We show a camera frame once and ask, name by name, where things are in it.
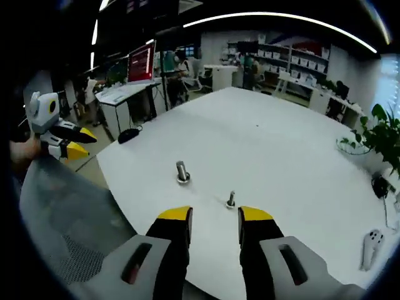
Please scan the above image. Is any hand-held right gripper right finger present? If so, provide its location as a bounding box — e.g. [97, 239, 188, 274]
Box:
[237, 205, 368, 300]

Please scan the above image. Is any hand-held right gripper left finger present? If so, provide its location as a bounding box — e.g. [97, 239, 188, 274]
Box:
[67, 205, 194, 300]

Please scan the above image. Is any large threaded steel stud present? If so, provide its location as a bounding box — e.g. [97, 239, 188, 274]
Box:
[176, 160, 191, 185]

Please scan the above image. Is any person's left hand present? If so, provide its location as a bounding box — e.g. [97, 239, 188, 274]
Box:
[9, 137, 43, 169]

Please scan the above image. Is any black computer mouse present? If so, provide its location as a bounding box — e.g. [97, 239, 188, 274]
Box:
[117, 127, 142, 144]

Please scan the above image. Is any white office desk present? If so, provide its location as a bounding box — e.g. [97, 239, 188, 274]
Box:
[95, 81, 163, 141]

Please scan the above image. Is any grey mesh office chair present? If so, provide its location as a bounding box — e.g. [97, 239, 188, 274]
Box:
[18, 156, 139, 286]

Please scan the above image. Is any monitor with red screen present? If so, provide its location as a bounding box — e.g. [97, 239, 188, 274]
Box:
[127, 42, 156, 84]

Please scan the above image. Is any white handheld controller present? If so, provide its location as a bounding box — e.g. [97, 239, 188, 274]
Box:
[359, 229, 386, 271]

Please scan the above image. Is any small black device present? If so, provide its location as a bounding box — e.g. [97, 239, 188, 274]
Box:
[371, 174, 390, 199]

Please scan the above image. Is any white counter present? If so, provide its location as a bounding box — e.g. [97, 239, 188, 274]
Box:
[202, 64, 244, 92]

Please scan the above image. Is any green potted plant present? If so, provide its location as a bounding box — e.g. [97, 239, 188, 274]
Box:
[339, 102, 400, 179]

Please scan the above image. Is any long white side desk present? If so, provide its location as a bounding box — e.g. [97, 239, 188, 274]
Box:
[276, 74, 365, 129]

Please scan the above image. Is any shelving with white bins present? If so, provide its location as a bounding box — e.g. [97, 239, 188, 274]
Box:
[224, 34, 332, 91]

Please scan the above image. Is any window with blinds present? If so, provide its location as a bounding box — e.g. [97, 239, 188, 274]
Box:
[379, 54, 400, 104]

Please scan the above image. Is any long curved ceiling light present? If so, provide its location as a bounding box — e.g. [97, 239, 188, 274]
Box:
[183, 12, 378, 53]

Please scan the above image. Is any thin grey cable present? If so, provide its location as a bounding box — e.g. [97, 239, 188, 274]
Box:
[382, 195, 400, 234]

